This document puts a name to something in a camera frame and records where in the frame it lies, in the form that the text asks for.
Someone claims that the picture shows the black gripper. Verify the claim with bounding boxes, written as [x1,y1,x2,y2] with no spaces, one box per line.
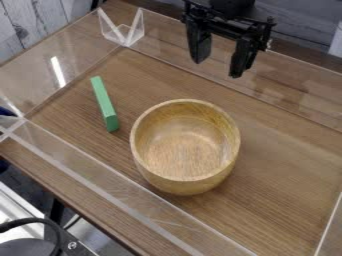
[181,0,276,78]

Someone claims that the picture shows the green rectangular block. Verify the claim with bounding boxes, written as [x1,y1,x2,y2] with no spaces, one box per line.
[90,76,118,132]

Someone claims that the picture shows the brown wooden bowl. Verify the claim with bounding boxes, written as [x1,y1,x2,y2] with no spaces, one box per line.
[129,99,241,196]

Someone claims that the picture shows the clear acrylic tray walls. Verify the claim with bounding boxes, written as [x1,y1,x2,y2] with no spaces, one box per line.
[0,3,342,256]

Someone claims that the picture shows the black table leg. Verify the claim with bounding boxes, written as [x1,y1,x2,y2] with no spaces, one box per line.
[49,199,65,225]

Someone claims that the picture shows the black metal bracket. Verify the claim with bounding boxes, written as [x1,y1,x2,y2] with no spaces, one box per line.
[45,221,98,256]

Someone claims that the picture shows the black cable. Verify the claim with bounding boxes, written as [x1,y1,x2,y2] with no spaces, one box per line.
[0,217,63,256]

